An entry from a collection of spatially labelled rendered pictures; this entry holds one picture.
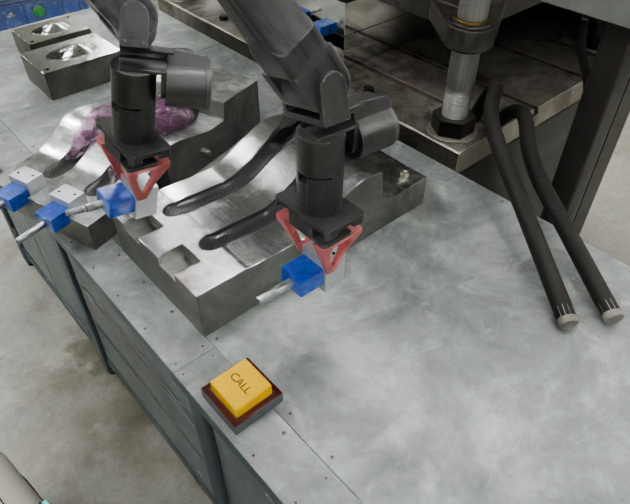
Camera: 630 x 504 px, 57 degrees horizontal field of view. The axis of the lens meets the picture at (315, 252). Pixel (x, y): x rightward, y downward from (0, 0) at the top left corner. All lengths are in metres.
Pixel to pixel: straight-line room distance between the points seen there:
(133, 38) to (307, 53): 0.26
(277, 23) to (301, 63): 0.04
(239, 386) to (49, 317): 1.43
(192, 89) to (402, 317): 0.46
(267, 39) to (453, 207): 0.64
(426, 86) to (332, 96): 0.97
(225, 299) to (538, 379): 0.46
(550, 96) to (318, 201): 1.03
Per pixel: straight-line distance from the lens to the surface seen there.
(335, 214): 0.71
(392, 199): 1.05
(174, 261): 0.93
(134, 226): 1.00
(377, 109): 0.71
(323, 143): 0.65
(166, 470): 1.72
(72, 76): 1.59
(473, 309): 0.96
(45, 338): 2.10
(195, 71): 0.81
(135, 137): 0.84
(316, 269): 0.78
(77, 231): 1.10
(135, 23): 0.80
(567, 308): 0.96
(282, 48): 0.60
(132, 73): 0.80
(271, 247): 0.90
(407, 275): 0.99
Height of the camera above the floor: 1.49
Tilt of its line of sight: 43 degrees down
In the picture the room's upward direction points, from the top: straight up
